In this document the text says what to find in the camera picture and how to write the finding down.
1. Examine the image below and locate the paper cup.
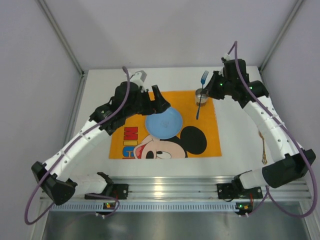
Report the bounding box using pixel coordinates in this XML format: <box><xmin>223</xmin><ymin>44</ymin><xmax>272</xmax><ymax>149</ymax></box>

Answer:
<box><xmin>195</xmin><ymin>88</ymin><xmax>209</xmax><ymax>107</ymax></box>

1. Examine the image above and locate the blue metallic fork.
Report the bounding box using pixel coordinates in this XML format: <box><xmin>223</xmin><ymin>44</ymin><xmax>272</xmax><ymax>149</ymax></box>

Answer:
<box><xmin>196</xmin><ymin>70</ymin><xmax>209</xmax><ymax>120</ymax></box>

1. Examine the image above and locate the blue plastic plate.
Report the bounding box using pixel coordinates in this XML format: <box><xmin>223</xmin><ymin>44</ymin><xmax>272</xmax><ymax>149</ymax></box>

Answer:
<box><xmin>145</xmin><ymin>107</ymin><xmax>183</xmax><ymax>140</ymax></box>

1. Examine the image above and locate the orange cartoon mouse placemat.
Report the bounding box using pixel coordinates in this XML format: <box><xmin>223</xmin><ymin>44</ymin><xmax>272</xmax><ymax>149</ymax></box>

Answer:
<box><xmin>109</xmin><ymin>90</ymin><xmax>222</xmax><ymax>160</ymax></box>

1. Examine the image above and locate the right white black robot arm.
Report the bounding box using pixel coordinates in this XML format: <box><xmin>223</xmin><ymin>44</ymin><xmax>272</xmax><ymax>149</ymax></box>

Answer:
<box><xmin>204</xmin><ymin>57</ymin><xmax>316</xmax><ymax>193</ymax></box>

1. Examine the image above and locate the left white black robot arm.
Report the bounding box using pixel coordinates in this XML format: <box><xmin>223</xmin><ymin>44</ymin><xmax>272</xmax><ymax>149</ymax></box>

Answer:
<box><xmin>31</xmin><ymin>81</ymin><xmax>171</xmax><ymax>206</ymax></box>

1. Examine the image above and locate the gold spoon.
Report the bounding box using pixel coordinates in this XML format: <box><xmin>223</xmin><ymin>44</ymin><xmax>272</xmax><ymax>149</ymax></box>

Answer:
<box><xmin>258</xmin><ymin>131</ymin><xmax>268</xmax><ymax>165</ymax></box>

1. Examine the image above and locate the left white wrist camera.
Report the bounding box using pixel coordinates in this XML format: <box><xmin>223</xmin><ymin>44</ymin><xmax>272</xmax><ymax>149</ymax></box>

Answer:
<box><xmin>130</xmin><ymin>70</ymin><xmax>147</xmax><ymax>93</ymax></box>

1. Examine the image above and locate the right aluminium frame post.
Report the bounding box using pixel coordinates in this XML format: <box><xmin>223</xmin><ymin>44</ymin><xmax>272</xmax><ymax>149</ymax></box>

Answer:
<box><xmin>258</xmin><ymin>0</ymin><xmax>306</xmax><ymax>74</ymax></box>

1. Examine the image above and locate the aluminium frame post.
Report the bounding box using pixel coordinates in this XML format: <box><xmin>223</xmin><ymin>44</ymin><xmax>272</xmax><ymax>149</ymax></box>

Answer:
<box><xmin>35</xmin><ymin>0</ymin><xmax>85</xmax><ymax>76</ymax></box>
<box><xmin>258</xmin><ymin>0</ymin><xmax>306</xmax><ymax>74</ymax></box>

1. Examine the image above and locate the aluminium rail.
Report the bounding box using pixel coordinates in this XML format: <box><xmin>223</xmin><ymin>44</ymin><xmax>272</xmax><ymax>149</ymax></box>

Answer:
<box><xmin>39</xmin><ymin>176</ymin><xmax>312</xmax><ymax>200</ymax></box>

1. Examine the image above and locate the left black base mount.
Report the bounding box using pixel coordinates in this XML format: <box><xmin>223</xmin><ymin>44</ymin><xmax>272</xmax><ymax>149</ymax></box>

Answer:
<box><xmin>84</xmin><ymin>183</ymin><xmax>129</xmax><ymax>200</ymax></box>

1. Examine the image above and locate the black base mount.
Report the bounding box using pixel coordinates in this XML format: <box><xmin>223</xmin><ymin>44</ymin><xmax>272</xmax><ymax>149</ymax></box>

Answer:
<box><xmin>84</xmin><ymin>183</ymin><xmax>129</xmax><ymax>200</ymax></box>
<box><xmin>216</xmin><ymin>183</ymin><xmax>263</xmax><ymax>202</ymax></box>

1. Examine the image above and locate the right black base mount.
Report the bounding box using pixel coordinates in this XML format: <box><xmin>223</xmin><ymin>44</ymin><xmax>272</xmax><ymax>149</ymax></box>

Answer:
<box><xmin>216</xmin><ymin>183</ymin><xmax>263</xmax><ymax>202</ymax></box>

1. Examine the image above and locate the left aluminium frame post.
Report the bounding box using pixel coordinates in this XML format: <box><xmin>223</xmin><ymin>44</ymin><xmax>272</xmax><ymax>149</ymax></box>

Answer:
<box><xmin>35</xmin><ymin>0</ymin><xmax>85</xmax><ymax>76</ymax></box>

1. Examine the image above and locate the slotted cable duct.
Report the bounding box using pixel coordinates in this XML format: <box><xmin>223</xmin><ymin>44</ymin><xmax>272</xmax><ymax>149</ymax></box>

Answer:
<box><xmin>50</xmin><ymin>201</ymin><xmax>252</xmax><ymax>212</ymax></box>

